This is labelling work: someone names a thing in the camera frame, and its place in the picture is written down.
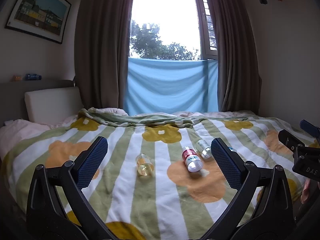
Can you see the person's right hand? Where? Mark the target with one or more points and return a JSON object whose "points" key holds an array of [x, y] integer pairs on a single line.
{"points": [[306, 192]]}

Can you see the framed wall picture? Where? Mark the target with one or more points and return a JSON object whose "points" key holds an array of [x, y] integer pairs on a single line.
{"points": [[38, 11]]}

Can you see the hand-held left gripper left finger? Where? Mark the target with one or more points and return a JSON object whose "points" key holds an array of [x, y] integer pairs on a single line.
{"points": [[91, 163]]}

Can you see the white duvet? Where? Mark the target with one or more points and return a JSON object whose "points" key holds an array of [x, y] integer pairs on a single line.
{"points": [[22, 132]]}

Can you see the red label plastic bottle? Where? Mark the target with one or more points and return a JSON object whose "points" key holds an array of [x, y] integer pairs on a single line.
{"points": [[192, 160]]}

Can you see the light blue hanging cloth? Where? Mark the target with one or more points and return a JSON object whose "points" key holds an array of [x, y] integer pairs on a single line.
{"points": [[172, 86]]}

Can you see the clear plastic bottle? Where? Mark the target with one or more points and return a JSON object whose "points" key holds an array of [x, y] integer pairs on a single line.
{"points": [[204, 149]]}

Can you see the white padded headboard cushion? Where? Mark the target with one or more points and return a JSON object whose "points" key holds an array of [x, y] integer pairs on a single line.
{"points": [[53, 105]]}

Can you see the small blue object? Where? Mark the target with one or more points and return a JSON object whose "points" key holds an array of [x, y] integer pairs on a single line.
{"points": [[32, 76]]}

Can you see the striped floral blanket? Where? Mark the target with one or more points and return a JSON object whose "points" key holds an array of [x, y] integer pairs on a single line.
{"points": [[150, 205]]}

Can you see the blue print clear cup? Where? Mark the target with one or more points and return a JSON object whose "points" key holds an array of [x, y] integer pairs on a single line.
{"points": [[232, 149]]}

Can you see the window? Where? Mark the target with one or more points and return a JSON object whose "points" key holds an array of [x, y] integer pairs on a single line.
{"points": [[170, 21]]}

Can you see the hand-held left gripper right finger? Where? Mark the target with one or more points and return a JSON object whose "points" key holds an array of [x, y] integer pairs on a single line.
{"points": [[226, 163]]}

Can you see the yellow liquid plastic bottle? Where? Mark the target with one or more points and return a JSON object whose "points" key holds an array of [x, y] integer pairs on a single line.
{"points": [[144, 167]]}

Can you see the small yellow object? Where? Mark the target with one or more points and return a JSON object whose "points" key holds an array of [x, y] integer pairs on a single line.
{"points": [[17, 78]]}

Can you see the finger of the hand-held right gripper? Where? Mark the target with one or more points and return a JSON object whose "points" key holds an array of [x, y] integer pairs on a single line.
{"points": [[308, 126], [290, 138]]}

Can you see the grey bed headboard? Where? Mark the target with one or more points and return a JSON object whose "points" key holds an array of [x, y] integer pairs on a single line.
{"points": [[32, 83]]}

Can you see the brown curtain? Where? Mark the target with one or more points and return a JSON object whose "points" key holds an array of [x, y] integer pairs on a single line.
{"points": [[233, 45], [103, 45]]}

